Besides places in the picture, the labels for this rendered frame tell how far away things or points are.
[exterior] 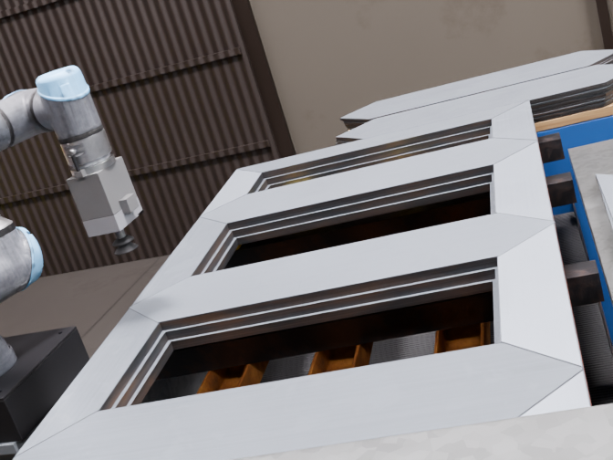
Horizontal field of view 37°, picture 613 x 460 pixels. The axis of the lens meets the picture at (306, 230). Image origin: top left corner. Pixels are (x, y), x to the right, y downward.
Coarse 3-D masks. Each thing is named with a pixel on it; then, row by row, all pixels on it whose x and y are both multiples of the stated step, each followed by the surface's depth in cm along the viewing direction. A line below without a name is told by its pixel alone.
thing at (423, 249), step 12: (432, 228) 155; (444, 228) 153; (408, 240) 153; (420, 240) 151; (432, 240) 150; (444, 240) 148; (408, 252) 148; (420, 252) 147; (432, 252) 145; (444, 252) 144; (396, 264) 145; (408, 264) 144; (420, 264) 142; (432, 264) 141; (444, 264) 140; (396, 276) 141
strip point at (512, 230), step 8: (496, 216) 151; (504, 216) 150; (512, 216) 149; (520, 216) 148; (504, 224) 147; (512, 224) 147; (520, 224) 146; (528, 224) 145; (536, 224) 144; (544, 224) 143; (504, 232) 144; (512, 232) 143; (520, 232) 142; (528, 232) 142; (536, 232) 141; (504, 240) 141; (512, 240) 140; (520, 240) 140; (504, 248) 138
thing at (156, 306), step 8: (184, 280) 166; (168, 288) 165; (176, 288) 164; (152, 296) 164; (160, 296) 163; (168, 296) 161; (144, 304) 161; (152, 304) 160; (160, 304) 159; (168, 304) 158; (144, 312) 157; (152, 312) 156; (160, 312) 155
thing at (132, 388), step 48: (384, 144) 214; (432, 144) 212; (384, 192) 183; (432, 192) 181; (480, 192) 178; (240, 240) 191; (336, 288) 143; (384, 288) 142; (432, 288) 140; (480, 288) 138; (192, 336) 150; (240, 336) 148; (144, 384) 139
